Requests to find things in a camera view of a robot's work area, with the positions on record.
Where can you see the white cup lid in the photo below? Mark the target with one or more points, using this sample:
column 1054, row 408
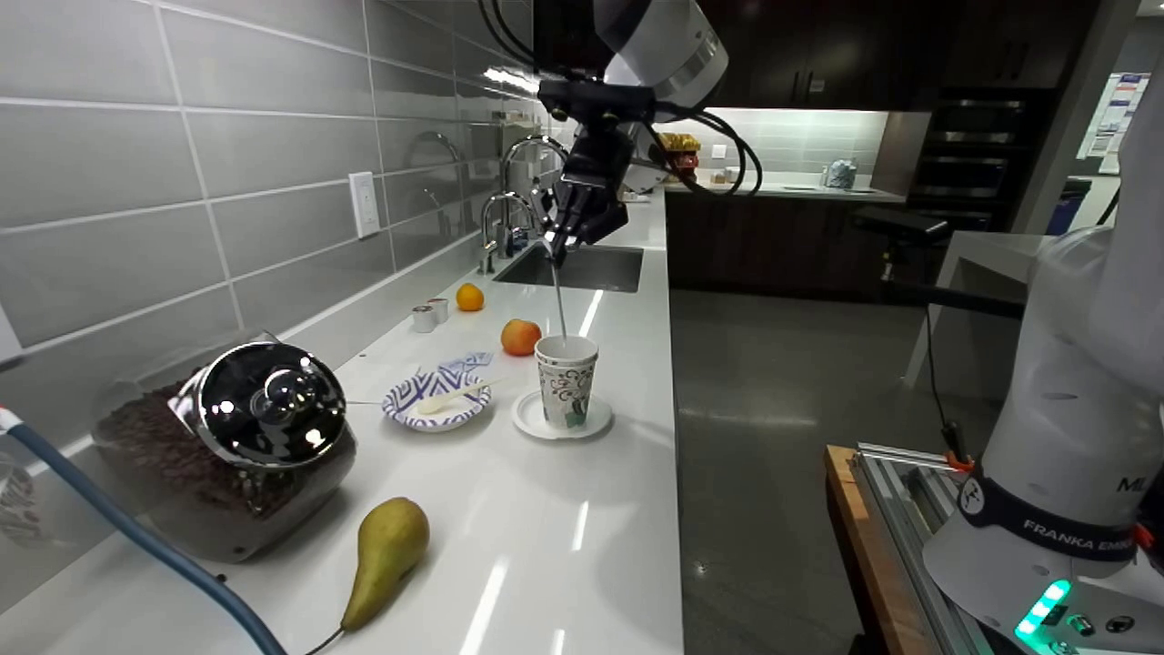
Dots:
column 533, row 422

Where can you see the blue patterned paper plate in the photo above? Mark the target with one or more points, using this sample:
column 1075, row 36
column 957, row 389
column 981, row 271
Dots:
column 441, row 396

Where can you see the white wall outlet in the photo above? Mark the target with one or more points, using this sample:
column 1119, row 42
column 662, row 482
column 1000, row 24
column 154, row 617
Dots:
column 363, row 205

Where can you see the kitchen sink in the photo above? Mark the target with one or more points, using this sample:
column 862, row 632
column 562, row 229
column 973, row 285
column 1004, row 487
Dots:
column 583, row 265

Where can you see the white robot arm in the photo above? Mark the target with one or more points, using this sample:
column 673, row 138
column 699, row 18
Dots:
column 662, row 63

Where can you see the small white container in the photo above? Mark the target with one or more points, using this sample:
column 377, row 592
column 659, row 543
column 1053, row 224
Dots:
column 426, row 313

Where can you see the green pear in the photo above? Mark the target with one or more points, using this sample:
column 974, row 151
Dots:
column 389, row 539

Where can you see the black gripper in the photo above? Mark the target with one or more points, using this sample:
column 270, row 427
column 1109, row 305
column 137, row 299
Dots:
column 589, row 178

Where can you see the orange peach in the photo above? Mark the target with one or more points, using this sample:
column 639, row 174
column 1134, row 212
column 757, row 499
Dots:
column 522, row 335

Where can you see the white paper coffee cup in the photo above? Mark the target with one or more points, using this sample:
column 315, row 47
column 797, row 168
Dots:
column 565, row 378

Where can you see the clear plastic straw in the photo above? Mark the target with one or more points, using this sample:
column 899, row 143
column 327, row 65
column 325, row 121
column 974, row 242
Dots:
column 557, row 299

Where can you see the small orange fruit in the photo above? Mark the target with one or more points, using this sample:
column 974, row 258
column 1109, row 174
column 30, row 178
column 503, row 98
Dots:
column 466, row 299

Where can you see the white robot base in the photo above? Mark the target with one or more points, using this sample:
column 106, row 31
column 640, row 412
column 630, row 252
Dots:
column 1044, row 531

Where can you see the chrome faucet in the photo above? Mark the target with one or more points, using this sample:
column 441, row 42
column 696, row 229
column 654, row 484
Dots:
column 503, row 233

